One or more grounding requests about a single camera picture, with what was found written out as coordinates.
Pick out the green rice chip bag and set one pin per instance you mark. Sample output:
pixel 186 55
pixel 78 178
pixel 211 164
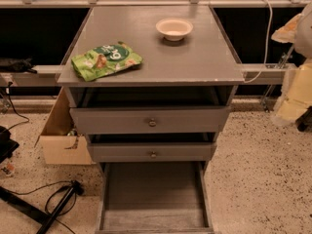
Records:
pixel 105 60

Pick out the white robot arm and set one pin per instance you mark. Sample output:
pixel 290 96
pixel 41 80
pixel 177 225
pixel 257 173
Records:
pixel 303 36

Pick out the black object at left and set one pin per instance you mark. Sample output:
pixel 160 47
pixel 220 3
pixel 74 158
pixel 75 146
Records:
pixel 7 145

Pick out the white paper bowl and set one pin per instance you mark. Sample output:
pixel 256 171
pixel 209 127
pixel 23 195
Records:
pixel 174 29

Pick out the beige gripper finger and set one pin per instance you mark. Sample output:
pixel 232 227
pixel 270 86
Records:
pixel 286 33
pixel 296 95

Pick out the cardboard box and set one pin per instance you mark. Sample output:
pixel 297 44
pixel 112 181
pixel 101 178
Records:
pixel 61 142

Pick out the grey drawer cabinet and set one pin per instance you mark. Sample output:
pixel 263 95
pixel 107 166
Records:
pixel 174 105

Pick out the grey open bottom drawer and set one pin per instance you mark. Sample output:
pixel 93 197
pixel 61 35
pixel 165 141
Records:
pixel 154 198

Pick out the metal rail frame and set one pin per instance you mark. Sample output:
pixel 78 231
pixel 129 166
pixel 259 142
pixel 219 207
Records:
pixel 52 33

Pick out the grey top drawer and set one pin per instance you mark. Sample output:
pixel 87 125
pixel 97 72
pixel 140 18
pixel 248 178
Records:
pixel 147 110

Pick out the grey middle drawer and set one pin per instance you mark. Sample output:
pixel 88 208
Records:
pixel 152 147

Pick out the black stand legs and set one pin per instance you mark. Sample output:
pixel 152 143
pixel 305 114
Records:
pixel 45 218

